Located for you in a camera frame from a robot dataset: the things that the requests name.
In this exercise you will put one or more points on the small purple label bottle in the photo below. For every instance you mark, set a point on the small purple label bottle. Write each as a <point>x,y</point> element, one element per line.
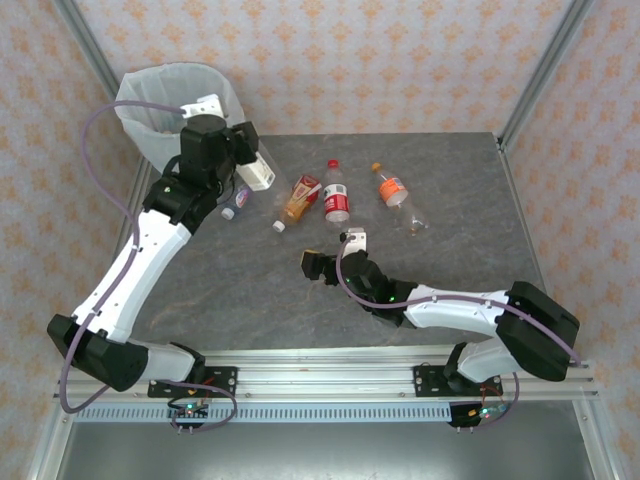
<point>239,200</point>

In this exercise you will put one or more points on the red label water bottle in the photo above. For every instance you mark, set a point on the red label water bottle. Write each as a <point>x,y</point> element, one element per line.
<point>336,197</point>

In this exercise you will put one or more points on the aluminium table side rail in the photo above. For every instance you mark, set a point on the aluminium table side rail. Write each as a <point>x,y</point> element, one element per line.
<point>519,200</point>
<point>139,180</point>

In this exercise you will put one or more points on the orange label clear bottle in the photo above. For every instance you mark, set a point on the orange label clear bottle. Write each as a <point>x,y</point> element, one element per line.
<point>395,187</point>

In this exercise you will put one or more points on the white label clear bottle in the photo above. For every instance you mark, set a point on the white label clear bottle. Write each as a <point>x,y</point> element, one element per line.
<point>257,175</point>

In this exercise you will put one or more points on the left controller circuit board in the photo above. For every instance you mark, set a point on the left controller circuit board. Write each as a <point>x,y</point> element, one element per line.
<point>190,410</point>

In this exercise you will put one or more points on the controller circuit board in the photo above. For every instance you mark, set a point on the controller circuit board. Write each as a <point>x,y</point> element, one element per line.
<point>190,410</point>
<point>487,412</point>

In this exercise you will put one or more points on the tea bottle yellow red label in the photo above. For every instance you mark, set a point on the tea bottle yellow red label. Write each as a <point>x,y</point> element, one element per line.
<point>299,200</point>

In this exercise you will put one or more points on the grey metal sheet shelf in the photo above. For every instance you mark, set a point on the grey metal sheet shelf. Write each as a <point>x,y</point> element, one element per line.
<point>325,455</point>

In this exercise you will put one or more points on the bin with white plastic liner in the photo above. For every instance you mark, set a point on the bin with white plastic liner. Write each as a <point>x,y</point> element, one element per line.
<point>150,115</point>

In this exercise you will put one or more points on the right controller circuit board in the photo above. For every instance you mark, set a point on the right controller circuit board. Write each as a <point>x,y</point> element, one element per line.
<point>487,412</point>

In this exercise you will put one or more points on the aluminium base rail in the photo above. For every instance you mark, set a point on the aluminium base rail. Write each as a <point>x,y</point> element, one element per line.
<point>325,375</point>

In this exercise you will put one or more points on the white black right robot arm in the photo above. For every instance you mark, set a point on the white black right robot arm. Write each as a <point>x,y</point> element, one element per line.
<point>460,312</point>

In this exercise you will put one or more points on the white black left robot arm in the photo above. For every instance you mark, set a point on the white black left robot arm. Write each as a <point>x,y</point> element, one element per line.
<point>145,270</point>

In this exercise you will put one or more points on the aluminium frame post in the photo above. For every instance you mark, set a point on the aluminium frame post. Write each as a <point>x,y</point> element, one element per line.
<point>87,40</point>
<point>546,65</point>

